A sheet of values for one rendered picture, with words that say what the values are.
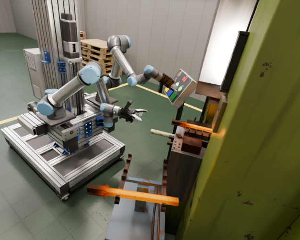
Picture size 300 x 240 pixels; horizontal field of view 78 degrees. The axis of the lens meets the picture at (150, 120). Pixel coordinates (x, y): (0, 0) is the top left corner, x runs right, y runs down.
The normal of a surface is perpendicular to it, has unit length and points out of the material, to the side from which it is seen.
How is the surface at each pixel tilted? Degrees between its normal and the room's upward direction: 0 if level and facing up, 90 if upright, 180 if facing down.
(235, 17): 90
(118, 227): 0
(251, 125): 90
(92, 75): 85
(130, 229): 0
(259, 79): 90
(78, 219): 0
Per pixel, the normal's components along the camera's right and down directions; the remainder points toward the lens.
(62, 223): 0.12, -0.85
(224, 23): -0.25, 0.47
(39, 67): 0.80, 0.39
